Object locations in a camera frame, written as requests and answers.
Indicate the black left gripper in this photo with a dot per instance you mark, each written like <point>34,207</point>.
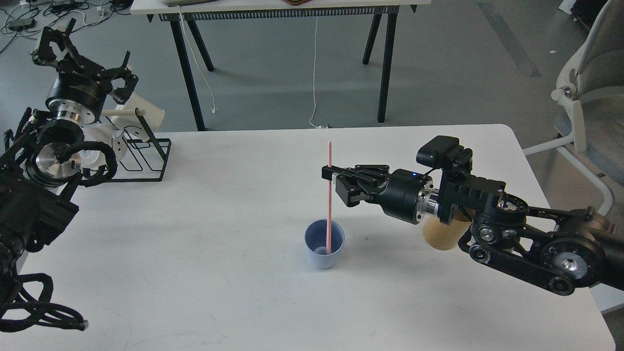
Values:
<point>80,90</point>

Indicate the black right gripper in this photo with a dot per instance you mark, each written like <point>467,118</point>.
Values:
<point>399,198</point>

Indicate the pink chopstick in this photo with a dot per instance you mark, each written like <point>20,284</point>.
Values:
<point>329,205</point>

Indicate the blue plastic cup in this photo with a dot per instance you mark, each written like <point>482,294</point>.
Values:
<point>319,254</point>

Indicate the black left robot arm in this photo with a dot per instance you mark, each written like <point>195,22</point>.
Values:
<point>46,159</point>

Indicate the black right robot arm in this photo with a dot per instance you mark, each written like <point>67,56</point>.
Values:
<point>555,250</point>

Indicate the white mug on rack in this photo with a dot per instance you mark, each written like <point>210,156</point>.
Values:
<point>152,114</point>

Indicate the white mug lying sideways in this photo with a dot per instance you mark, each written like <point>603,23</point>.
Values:
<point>109,141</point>

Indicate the tan cylindrical holder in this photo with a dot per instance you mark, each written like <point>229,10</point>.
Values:
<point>442,236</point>

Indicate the white table with black legs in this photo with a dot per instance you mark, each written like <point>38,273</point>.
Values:
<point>262,64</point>

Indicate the white office chair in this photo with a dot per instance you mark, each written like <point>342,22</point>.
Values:
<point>590,90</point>

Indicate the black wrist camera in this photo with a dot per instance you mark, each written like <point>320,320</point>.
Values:
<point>445,152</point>

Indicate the black wire cup rack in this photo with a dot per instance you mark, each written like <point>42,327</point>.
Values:
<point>147,155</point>

